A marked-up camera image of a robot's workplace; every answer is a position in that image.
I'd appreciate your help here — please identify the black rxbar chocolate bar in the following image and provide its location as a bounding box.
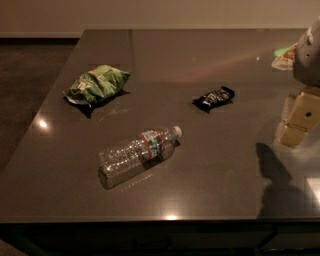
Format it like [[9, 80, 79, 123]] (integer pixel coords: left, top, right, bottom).
[[193, 86, 235, 113]]

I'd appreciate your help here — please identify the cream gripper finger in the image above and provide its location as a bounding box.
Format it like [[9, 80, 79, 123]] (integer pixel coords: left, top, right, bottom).
[[281, 87, 320, 131], [275, 122, 308, 147]]

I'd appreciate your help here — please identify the green jalapeno chip bag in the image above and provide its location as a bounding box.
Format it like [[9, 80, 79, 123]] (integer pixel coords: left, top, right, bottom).
[[65, 65, 131, 106]]

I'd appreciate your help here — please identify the clear plastic water bottle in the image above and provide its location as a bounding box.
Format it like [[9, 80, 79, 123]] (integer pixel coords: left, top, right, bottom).
[[99, 126, 182, 189]]

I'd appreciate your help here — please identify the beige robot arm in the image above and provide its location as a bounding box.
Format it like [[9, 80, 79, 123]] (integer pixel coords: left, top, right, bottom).
[[272, 17, 320, 147]]

